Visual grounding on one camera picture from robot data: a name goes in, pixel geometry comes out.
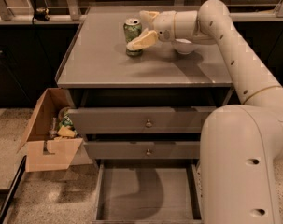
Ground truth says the small dark device on ledge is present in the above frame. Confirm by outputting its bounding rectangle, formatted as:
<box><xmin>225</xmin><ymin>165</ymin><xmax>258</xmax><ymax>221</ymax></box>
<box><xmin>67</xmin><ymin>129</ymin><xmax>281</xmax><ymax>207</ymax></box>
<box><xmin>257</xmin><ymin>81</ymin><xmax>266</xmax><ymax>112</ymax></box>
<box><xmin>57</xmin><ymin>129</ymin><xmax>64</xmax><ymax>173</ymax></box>
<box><xmin>34</xmin><ymin>7</ymin><xmax>50</xmax><ymax>21</ymax></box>

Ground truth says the yellow sponge in box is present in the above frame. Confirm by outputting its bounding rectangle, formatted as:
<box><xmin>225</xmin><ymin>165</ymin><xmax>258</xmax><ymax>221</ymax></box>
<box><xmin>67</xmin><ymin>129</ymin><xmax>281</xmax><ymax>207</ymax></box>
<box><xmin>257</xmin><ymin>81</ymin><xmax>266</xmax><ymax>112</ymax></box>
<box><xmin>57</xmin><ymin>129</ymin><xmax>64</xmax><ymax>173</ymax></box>
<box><xmin>57</xmin><ymin>126</ymin><xmax>76</xmax><ymax>138</ymax></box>

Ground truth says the grey top drawer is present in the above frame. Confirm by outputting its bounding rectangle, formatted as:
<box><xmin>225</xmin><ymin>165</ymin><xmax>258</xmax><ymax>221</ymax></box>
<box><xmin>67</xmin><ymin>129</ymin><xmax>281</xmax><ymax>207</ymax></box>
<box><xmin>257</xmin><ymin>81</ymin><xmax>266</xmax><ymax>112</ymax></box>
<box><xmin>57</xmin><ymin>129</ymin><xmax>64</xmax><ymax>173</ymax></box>
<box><xmin>69</xmin><ymin>106</ymin><xmax>215</xmax><ymax>134</ymax></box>

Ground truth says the green bag in box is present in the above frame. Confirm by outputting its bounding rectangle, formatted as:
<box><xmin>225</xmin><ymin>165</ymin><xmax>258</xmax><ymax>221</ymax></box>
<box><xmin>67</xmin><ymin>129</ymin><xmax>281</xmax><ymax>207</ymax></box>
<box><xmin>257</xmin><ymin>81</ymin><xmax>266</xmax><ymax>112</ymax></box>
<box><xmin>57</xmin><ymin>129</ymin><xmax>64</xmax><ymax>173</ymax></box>
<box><xmin>58</xmin><ymin>110</ymin><xmax>74</xmax><ymax>130</ymax></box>

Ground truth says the grey drawer cabinet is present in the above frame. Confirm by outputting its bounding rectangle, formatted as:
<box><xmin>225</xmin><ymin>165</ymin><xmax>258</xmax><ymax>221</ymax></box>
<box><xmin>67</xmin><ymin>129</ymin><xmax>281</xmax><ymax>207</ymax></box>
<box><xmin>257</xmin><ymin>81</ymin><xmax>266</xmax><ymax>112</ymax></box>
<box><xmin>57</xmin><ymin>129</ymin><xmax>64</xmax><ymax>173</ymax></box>
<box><xmin>54</xmin><ymin>5</ymin><xmax>242</xmax><ymax>224</ymax></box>

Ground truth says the black bar on floor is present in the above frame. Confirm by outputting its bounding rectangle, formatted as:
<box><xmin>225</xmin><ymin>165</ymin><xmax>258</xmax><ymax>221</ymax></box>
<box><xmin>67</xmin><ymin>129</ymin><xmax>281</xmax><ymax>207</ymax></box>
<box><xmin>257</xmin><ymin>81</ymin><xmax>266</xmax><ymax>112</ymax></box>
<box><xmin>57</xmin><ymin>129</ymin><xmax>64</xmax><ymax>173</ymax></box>
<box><xmin>0</xmin><ymin>156</ymin><xmax>26</xmax><ymax>224</ymax></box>

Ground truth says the green soda can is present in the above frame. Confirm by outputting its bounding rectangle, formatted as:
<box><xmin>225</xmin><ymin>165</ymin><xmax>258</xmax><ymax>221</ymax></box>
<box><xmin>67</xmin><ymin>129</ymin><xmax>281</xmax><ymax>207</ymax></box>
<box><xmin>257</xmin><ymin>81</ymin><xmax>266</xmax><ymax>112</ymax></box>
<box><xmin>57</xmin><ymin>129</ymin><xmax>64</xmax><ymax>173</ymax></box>
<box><xmin>123</xmin><ymin>18</ymin><xmax>142</xmax><ymax>57</ymax></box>

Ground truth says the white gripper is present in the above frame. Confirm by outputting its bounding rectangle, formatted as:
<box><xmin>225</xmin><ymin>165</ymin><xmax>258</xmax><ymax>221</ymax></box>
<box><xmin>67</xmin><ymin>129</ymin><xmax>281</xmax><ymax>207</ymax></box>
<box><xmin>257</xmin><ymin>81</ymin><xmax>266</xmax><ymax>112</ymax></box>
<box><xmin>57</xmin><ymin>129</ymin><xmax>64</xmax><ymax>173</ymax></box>
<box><xmin>126</xmin><ymin>10</ymin><xmax>176</xmax><ymax>51</ymax></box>

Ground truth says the grey open bottom drawer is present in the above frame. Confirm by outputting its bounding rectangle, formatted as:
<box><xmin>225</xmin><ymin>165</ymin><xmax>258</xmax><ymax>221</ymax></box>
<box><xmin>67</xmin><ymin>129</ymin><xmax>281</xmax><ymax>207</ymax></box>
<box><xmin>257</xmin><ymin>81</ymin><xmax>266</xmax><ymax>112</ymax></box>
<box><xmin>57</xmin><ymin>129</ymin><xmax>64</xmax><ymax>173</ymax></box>
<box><xmin>92</xmin><ymin>163</ymin><xmax>203</xmax><ymax>224</ymax></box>

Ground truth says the cardboard box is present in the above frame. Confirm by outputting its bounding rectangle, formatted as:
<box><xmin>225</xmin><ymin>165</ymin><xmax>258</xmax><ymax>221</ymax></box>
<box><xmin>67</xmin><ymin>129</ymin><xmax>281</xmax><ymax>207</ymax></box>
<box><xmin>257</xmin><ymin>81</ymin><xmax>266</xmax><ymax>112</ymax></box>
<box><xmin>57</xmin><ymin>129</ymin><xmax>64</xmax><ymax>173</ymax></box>
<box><xmin>18</xmin><ymin>88</ymin><xmax>82</xmax><ymax>172</ymax></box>

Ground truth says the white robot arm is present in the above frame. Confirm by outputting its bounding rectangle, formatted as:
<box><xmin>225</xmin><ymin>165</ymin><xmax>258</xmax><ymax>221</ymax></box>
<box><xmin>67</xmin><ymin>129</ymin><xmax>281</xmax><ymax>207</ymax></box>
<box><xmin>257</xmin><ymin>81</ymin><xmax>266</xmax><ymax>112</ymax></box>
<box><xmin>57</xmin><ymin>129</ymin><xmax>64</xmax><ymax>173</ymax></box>
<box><xmin>127</xmin><ymin>0</ymin><xmax>283</xmax><ymax>224</ymax></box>

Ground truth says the brass top drawer knob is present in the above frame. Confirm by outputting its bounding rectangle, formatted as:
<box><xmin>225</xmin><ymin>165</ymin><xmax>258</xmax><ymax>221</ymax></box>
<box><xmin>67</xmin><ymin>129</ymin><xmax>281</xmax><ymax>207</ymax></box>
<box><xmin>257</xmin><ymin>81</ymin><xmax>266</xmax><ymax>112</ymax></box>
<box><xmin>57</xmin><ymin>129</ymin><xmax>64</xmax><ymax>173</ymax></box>
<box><xmin>145</xmin><ymin>119</ymin><xmax>153</xmax><ymax>128</ymax></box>

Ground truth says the white ceramic bowl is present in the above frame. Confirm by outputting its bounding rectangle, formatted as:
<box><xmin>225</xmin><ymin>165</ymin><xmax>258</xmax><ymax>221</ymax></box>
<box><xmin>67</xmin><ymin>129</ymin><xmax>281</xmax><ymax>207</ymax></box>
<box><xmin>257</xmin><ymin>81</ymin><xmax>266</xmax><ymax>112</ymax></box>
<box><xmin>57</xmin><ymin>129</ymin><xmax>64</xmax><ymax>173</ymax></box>
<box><xmin>172</xmin><ymin>39</ymin><xmax>198</xmax><ymax>55</ymax></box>

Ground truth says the grey middle drawer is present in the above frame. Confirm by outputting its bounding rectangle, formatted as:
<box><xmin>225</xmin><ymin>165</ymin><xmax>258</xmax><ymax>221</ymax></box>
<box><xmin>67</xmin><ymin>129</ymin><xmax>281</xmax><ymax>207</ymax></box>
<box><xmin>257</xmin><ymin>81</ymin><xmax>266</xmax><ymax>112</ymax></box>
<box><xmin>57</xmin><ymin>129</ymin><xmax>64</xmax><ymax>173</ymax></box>
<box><xmin>84</xmin><ymin>133</ymin><xmax>200</xmax><ymax>160</ymax></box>

